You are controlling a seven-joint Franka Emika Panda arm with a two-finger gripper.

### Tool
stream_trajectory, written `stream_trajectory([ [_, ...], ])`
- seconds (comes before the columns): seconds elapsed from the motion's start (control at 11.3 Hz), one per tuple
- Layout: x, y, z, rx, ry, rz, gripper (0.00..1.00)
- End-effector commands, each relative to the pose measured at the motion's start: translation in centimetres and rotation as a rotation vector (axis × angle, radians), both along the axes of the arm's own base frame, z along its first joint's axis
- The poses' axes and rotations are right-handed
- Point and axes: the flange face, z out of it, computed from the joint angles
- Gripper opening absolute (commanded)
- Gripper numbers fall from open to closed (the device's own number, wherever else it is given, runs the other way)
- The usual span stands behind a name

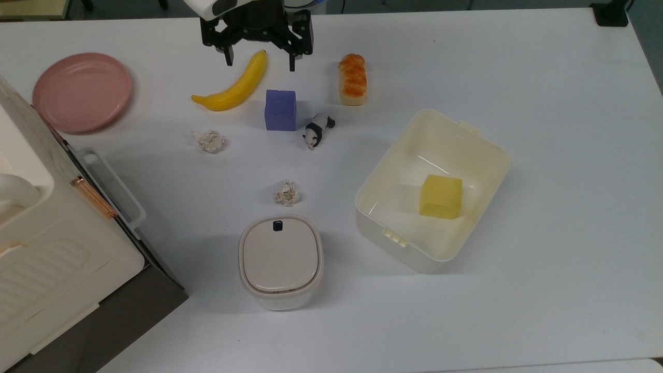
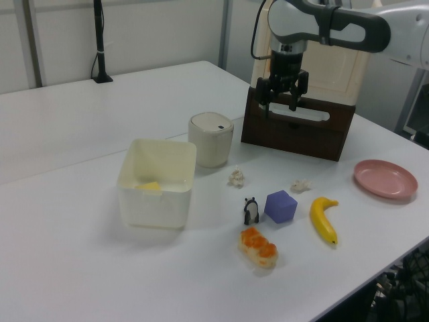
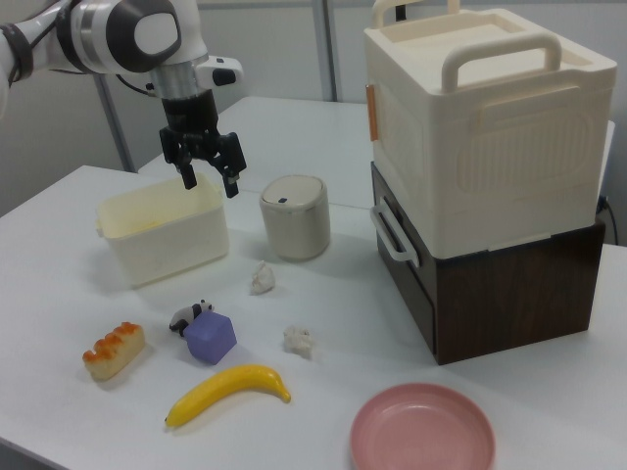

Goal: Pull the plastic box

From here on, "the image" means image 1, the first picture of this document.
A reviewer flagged crumpled paper ball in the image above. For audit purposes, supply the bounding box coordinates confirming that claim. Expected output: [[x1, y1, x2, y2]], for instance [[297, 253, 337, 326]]
[[273, 180, 303, 207], [191, 130, 225, 154]]

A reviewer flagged toy panda figure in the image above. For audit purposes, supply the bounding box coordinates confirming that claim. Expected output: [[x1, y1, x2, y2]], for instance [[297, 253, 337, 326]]
[[302, 113, 336, 151]]

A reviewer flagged toy bread loaf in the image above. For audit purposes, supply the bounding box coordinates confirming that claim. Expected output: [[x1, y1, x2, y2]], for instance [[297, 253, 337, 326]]
[[338, 53, 368, 106]]

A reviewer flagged yellow banana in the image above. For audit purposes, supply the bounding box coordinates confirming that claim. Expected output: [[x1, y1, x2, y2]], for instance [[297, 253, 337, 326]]
[[191, 49, 268, 112]]

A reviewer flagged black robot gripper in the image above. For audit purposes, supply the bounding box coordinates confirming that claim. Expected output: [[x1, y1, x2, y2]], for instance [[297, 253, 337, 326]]
[[200, 0, 314, 73]]

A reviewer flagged white toy oven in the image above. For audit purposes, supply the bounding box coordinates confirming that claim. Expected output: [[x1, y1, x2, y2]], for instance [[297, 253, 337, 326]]
[[0, 73, 190, 373]]

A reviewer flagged yellow sponge cube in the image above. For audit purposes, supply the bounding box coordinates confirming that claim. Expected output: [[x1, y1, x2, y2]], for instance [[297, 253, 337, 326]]
[[419, 174, 464, 220]]

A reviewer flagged pink plate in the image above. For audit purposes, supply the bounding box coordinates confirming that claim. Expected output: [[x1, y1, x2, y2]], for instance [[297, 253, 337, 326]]
[[32, 52, 132, 134]]

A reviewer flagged black table clamp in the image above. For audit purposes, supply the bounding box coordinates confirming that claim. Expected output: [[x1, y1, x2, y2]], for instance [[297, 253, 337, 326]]
[[589, 0, 635, 27]]

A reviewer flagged purple cube block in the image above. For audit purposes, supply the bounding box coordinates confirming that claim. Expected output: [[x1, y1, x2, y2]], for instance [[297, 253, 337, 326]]
[[264, 89, 298, 132]]

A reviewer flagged white lidded trash can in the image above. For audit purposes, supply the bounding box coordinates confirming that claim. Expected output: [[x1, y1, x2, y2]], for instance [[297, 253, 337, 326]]
[[238, 215, 325, 311]]

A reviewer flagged cream plastic box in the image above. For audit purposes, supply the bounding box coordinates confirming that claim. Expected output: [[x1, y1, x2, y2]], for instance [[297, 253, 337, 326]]
[[355, 109, 512, 275]]

